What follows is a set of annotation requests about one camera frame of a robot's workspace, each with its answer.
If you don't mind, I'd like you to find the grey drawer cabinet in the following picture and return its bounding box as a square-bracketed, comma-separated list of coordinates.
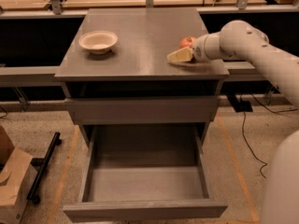
[55, 7, 228, 141]

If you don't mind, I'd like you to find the black floor cable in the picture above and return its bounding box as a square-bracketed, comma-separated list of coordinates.
[241, 93, 299, 179]

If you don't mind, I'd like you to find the closed grey top drawer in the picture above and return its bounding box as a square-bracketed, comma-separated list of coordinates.
[65, 96, 219, 125]

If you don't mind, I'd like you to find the red apple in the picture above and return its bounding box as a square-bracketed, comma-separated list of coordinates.
[179, 36, 196, 49]

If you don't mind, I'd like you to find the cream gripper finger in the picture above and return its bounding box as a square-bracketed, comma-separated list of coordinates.
[167, 47, 193, 63]

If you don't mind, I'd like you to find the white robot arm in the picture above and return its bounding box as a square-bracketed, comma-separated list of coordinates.
[167, 21, 299, 224]

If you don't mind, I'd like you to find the open grey middle drawer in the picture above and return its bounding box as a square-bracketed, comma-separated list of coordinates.
[64, 124, 227, 222]

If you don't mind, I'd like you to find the black metal bar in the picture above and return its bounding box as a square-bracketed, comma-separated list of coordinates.
[27, 133, 62, 204]

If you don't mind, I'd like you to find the black floor power box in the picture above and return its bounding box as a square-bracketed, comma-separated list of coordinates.
[226, 94, 253, 113]

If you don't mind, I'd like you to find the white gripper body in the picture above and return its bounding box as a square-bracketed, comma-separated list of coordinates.
[192, 33, 224, 63]

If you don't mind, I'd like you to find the white paper bowl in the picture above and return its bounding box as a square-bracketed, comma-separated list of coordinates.
[78, 31, 118, 55]

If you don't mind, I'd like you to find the cardboard box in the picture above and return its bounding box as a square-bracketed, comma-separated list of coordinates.
[0, 126, 36, 224]

